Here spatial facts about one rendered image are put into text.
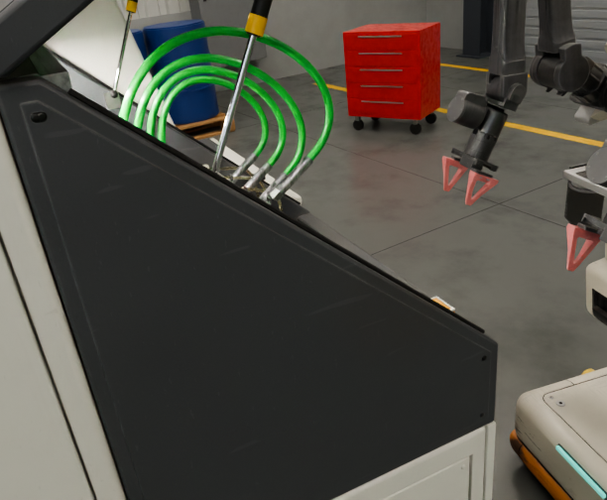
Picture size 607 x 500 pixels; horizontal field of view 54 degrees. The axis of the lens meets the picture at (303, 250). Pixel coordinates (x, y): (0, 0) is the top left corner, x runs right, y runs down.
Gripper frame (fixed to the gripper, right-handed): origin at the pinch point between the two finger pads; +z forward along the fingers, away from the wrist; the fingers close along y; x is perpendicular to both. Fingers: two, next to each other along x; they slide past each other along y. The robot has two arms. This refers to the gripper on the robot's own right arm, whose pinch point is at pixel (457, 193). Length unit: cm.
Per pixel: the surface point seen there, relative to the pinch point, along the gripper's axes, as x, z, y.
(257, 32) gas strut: -67, -17, 50
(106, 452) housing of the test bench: -70, 32, 56
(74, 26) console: -85, -7, -16
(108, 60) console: -78, -2, -16
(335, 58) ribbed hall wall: 236, -20, -720
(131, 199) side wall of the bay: -75, 2, 55
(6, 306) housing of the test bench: -84, 14, 57
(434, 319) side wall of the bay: -30, 10, 49
